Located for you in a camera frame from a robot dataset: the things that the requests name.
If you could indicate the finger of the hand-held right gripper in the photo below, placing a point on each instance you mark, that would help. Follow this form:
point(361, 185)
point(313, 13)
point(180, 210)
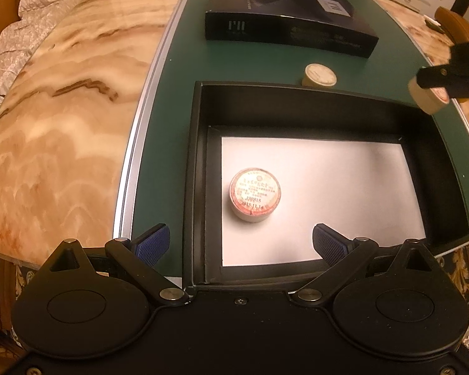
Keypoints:
point(437, 76)

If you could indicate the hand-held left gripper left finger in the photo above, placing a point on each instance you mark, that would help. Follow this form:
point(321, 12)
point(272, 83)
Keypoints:
point(154, 243)

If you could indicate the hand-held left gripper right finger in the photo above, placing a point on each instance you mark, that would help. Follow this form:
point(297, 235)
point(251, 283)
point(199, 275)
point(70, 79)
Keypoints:
point(330, 244)

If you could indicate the round cream jar red label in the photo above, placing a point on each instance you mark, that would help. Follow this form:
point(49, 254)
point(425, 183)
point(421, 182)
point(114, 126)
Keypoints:
point(424, 99)
point(255, 195)

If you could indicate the black storage box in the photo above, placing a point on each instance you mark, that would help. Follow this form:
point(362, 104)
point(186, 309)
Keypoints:
point(258, 105)

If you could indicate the marble desktop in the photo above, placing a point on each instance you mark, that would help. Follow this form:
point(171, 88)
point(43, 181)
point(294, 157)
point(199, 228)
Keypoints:
point(70, 125)

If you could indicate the small white object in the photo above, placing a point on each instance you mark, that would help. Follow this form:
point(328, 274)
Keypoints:
point(433, 24)

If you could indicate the brown leather chair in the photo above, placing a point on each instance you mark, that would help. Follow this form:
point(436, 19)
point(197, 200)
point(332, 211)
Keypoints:
point(455, 21)

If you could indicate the white paper sheet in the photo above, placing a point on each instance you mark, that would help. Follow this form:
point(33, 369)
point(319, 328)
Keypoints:
point(336, 183)

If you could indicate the green desk mat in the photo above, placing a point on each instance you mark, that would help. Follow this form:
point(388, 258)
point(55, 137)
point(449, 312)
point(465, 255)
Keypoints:
point(172, 125)

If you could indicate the dark printed flat box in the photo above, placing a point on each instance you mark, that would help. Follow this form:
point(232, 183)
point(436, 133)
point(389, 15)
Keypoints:
point(281, 7)

